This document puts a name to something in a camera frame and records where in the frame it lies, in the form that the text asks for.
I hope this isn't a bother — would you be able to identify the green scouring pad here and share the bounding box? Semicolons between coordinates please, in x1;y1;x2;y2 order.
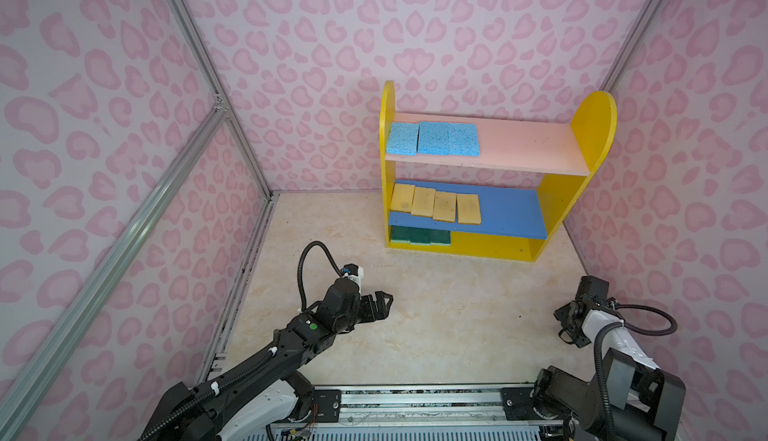
429;230;451;246
409;228;431;246
390;226;412;244

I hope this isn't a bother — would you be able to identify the yellow sponge shelf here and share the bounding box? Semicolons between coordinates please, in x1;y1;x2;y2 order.
390;183;415;213

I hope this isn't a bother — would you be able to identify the yellow sponge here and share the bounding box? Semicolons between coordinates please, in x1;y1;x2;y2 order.
411;187;436;218

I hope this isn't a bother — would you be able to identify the yellow sponge floor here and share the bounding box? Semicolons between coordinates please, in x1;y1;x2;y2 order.
457;194;482;225
432;191;457;223

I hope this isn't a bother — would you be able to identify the blue sponge floor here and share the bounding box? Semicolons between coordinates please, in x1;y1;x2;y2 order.
448;123;480;157
417;122;451;156

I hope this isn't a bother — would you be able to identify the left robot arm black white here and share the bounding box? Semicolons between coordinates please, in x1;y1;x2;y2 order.
140;277;394;440

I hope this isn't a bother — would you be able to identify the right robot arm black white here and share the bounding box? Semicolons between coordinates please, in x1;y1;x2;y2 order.
530;276;686;440

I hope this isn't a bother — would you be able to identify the yellow wooden shelf unit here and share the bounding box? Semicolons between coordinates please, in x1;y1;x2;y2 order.
379;81;618;262

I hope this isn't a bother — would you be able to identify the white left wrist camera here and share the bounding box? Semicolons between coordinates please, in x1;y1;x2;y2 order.
341;263;364;288

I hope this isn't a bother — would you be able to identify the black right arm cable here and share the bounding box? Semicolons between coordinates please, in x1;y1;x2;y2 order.
592;302;679;441

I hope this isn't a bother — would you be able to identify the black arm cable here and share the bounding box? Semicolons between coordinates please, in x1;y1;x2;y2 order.
137;240;343;441
592;302;679;441

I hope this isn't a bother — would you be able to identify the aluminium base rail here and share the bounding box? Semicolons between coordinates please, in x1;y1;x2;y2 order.
164;382;685;441

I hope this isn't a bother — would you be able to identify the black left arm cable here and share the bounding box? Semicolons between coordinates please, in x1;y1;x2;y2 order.
137;240;343;441

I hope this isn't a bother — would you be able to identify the aluminium frame profile left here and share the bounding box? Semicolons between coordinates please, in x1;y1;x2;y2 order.
1;0;264;440

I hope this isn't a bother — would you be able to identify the aluminium frame profile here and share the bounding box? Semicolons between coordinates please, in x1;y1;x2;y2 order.
1;0;264;440
599;0;668;94

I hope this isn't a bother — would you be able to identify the aluminium frame profile right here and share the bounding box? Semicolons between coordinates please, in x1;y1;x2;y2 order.
599;0;668;94

